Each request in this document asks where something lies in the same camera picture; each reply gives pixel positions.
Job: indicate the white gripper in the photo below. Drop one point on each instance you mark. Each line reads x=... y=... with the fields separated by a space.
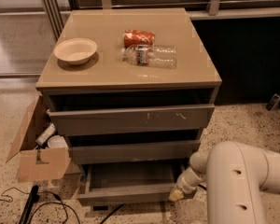
x=184 y=184

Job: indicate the grey bottom drawer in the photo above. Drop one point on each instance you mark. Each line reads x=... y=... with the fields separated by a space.
x=130 y=182

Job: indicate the grey drawer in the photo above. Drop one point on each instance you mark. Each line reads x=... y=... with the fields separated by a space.
x=132 y=120
x=130 y=182
x=134 y=152

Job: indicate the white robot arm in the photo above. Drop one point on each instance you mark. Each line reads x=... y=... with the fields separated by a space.
x=235 y=175

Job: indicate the grey middle drawer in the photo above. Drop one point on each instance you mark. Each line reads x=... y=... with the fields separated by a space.
x=134 y=152

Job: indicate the grey three-drawer cabinet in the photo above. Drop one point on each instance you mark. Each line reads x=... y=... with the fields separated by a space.
x=106 y=81

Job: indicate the grey top drawer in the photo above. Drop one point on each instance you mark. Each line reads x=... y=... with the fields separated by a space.
x=132 y=120

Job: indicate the white cup in box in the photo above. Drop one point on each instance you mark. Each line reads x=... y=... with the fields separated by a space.
x=57 y=141

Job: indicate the small dark floor device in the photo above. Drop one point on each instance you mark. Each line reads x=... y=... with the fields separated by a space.
x=273 y=103

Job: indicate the clear plastic water bottle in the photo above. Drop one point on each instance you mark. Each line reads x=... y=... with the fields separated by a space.
x=157 y=56

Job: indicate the bottle in cardboard box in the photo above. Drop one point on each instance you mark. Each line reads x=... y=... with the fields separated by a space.
x=44 y=137

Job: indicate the black power strip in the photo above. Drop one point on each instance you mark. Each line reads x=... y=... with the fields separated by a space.
x=32 y=199

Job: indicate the brown cardboard box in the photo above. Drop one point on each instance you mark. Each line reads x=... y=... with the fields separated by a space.
x=36 y=163

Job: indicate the orange soda can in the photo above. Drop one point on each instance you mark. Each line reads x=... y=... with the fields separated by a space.
x=136 y=37

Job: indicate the beige paper bowl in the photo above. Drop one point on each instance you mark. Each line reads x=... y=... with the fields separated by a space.
x=75 y=51

